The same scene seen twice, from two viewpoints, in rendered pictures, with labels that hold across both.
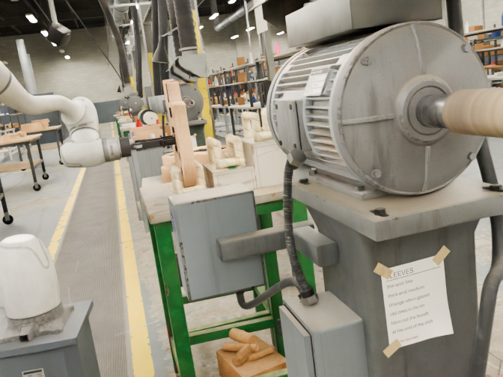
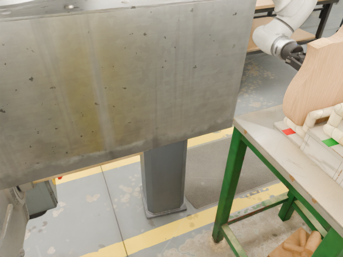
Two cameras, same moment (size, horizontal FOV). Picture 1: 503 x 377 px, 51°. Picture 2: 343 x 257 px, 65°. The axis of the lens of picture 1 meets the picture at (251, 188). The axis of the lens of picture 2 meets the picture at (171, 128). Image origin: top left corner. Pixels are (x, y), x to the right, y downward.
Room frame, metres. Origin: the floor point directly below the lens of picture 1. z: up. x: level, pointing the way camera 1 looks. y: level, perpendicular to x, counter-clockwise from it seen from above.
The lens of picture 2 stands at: (1.32, -0.48, 1.58)
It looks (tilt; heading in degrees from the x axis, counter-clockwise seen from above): 39 degrees down; 80
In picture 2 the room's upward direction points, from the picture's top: 1 degrees clockwise
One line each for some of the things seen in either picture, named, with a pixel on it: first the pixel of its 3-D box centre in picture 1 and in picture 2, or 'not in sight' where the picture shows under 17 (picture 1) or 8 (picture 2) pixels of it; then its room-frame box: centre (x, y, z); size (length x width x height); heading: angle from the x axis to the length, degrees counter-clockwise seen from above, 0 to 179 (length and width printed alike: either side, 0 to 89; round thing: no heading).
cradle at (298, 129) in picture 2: (191, 190); (295, 126); (1.92, 0.22, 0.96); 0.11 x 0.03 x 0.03; 103
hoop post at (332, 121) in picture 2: (218, 156); (334, 121); (1.95, 0.11, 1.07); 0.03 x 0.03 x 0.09
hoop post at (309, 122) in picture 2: (200, 180); (308, 126); (1.94, 0.18, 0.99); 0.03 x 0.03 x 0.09
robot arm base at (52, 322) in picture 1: (34, 319); not in sight; (1.45, 0.69, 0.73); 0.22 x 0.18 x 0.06; 6
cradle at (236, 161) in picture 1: (230, 161); (338, 135); (1.95, 0.07, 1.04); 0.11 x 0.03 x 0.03; 103
